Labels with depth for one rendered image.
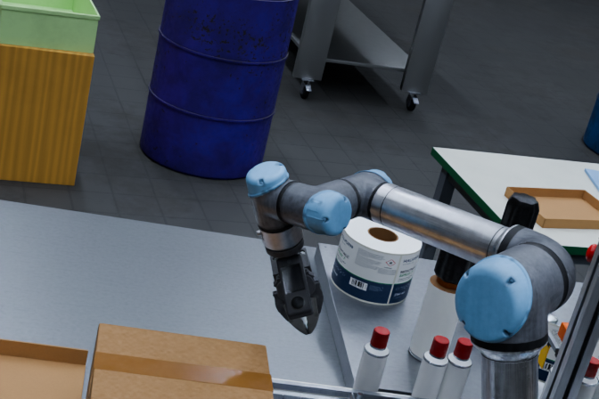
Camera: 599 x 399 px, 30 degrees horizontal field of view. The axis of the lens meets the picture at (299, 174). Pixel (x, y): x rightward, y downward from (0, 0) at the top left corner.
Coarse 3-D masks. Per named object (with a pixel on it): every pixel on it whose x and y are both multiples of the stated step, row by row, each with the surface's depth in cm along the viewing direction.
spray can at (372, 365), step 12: (372, 336) 223; (384, 336) 221; (372, 348) 222; (384, 348) 223; (360, 360) 225; (372, 360) 222; (384, 360) 223; (360, 372) 224; (372, 372) 223; (360, 384) 225; (372, 384) 224
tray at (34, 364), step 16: (0, 352) 229; (16, 352) 230; (32, 352) 230; (48, 352) 230; (64, 352) 231; (80, 352) 231; (0, 368) 225; (16, 368) 226; (32, 368) 228; (48, 368) 229; (64, 368) 230; (80, 368) 231; (0, 384) 220; (16, 384) 221; (32, 384) 223; (48, 384) 224; (64, 384) 225; (80, 384) 226
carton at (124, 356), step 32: (96, 352) 187; (128, 352) 189; (160, 352) 191; (192, 352) 193; (224, 352) 195; (256, 352) 198; (96, 384) 178; (128, 384) 180; (160, 384) 182; (192, 384) 184; (224, 384) 186; (256, 384) 188
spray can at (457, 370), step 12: (456, 348) 226; (468, 348) 224; (456, 360) 226; (468, 360) 226; (456, 372) 226; (468, 372) 227; (444, 384) 228; (456, 384) 227; (444, 396) 228; (456, 396) 228
